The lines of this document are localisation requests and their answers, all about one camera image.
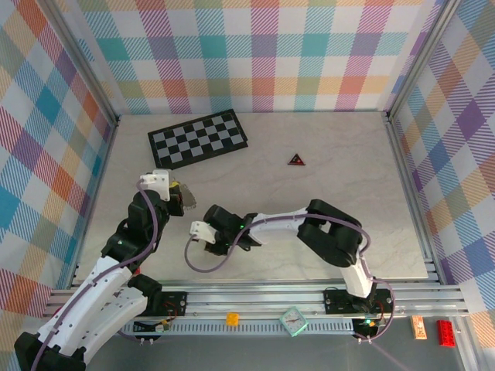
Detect red toy brick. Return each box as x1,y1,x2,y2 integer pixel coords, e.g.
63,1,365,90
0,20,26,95
436,319,458,348

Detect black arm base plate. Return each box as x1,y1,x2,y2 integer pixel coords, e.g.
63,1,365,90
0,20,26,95
154,291,189,317
323,289,394,315

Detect aluminium frame bar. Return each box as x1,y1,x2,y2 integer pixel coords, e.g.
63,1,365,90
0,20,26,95
68,115,119,289
384,0,463,123
38,0,121,127
384,111,442,281

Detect aluminium mounting rail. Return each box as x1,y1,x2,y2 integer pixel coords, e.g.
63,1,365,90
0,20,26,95
44,270,475,320

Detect small black controller board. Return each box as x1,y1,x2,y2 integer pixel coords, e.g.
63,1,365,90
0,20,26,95
352,317,381,338
132,318,172,334

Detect white slotted cable duct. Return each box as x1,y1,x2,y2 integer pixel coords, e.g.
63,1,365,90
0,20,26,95
118,322,356,338

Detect orange wooden piece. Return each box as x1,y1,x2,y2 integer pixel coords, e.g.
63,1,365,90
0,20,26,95
411,315,428,341

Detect teal alarm clock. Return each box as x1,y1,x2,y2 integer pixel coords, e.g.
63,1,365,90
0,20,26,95
278,305,309,336

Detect black grey folding chessboard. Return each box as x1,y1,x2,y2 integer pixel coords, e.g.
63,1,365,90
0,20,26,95
147,108,249,175

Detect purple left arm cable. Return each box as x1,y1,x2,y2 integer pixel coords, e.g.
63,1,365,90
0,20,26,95
29,187,160,371

